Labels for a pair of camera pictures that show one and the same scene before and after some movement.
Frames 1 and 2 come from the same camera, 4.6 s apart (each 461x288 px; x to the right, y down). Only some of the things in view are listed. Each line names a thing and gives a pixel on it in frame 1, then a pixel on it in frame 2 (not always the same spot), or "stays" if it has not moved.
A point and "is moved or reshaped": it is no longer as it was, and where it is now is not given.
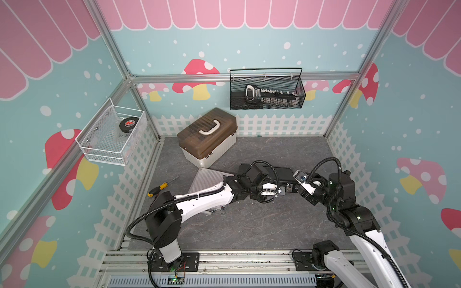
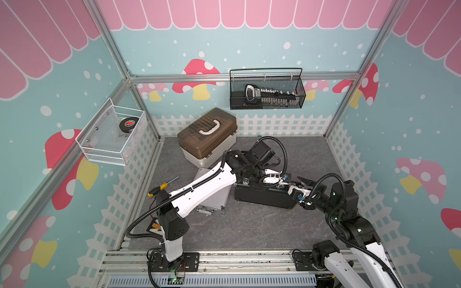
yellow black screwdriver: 162,186 stays
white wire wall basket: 111,134 stays
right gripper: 306,194 to 318,188
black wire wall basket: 266,89 stays
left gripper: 260,197 to 253,182
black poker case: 284,176 is moved or reshaped
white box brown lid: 207,138 stays
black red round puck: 128,123 stays
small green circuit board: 175,280 stays
